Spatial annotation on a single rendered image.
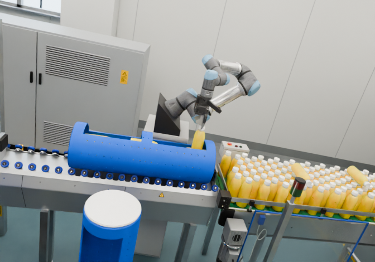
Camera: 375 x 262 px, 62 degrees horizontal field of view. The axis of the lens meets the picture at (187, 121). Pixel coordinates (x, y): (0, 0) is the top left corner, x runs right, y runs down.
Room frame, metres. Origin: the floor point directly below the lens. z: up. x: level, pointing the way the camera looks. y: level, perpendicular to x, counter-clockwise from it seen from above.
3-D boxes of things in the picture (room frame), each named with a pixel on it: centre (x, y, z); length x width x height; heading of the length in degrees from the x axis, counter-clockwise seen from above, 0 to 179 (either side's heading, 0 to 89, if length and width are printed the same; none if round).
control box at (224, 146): (2.14, -0.40, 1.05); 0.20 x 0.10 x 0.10; 100
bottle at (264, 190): (1.72, -0.58, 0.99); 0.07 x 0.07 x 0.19
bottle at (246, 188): (1.69, -0.46, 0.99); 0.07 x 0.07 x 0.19
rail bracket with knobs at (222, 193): (1.63, -0.33, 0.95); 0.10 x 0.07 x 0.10; 10
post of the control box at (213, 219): (2.14, -0.40, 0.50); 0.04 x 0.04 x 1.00; 10
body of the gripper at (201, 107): (1.78, -0.07, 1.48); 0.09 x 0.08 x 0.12; 101
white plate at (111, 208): (1.25, 0.27, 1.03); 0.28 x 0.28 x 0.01
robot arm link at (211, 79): (1.79, -0.08, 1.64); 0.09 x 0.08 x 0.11; 139
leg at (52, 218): (1.70, 0.80, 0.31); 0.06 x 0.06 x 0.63; 10
